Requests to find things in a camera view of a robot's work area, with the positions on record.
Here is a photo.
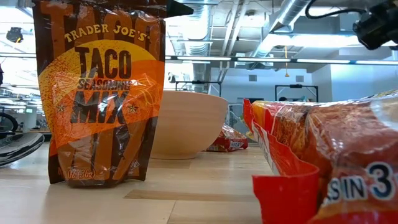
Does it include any peach ceramic bowl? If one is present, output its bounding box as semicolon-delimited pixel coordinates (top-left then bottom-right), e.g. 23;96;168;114
150;90;229;161

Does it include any red beef ramen packet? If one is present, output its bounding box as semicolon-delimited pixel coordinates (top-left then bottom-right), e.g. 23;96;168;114
206;123;249;153

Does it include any row of ceiling light strips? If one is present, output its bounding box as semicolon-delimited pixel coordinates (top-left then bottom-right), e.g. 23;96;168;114
164;55;398;65

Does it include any yellow hanging pendant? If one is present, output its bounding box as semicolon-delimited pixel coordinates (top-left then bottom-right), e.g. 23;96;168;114
284;45;290;78

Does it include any orange taco seasoning mix packet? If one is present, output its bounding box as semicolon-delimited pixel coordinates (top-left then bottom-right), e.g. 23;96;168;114
32;0;167;189

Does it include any red ramen packet 3 print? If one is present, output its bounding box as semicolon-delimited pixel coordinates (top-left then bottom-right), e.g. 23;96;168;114
243;90;398;224

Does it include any black hanging device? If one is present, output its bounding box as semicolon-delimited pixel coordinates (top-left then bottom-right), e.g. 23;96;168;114
6;27;24;44

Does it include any metal spoon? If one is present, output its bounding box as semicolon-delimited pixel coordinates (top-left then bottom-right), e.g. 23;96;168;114
0;132;45;167

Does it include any silver ventilation duct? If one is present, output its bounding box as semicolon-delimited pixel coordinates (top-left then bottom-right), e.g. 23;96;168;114
175;0;214;93

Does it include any black station frame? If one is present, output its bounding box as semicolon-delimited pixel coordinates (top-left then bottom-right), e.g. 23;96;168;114
175;80;223;96
274;83;319;103

